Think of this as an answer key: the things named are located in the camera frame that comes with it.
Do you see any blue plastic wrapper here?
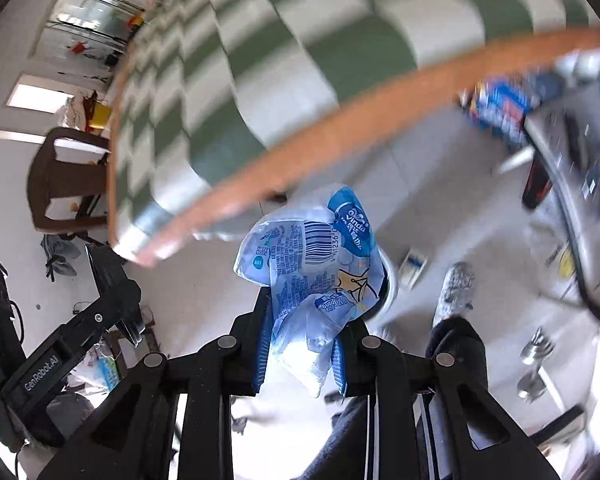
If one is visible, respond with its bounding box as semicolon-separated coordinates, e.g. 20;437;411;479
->
234;184;385;394

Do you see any white round trash bin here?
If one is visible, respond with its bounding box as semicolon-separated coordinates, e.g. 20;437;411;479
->
363;247;399;323

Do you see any chrome dumbbell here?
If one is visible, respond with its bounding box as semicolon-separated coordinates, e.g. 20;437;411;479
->
517;326;555;403

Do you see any dark wooden chair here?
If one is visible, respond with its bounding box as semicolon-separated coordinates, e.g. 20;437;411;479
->
27;127;110;235

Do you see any right grey slipper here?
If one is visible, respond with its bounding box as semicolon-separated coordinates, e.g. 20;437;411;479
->
432;261;476;327

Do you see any yellow bucket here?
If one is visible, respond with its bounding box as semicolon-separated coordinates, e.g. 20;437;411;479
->
87;102;112;130

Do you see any small blue white carton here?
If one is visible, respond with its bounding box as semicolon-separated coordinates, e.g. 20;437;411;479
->
399;248;428;289

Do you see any green white checkered tablecloth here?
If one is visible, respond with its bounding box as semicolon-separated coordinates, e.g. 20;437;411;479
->
108;0;600;266

